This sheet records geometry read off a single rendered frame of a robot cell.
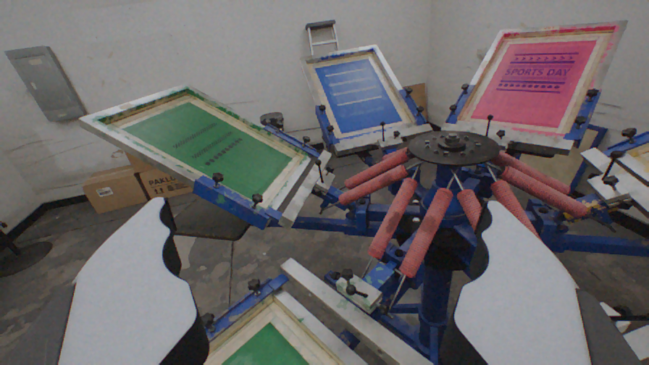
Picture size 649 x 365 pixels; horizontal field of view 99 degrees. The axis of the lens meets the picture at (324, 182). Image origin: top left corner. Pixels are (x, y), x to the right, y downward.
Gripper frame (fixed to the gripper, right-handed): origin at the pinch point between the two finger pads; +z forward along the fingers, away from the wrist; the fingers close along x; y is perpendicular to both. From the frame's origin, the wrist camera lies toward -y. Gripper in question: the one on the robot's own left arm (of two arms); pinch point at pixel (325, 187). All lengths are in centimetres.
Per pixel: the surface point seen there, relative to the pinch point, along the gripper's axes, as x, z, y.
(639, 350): 69, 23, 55
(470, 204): 45, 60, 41
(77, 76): -293, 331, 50
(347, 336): 7, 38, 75
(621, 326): 66, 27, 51
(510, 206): 57, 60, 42
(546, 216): 79, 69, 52
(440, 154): 39, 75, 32
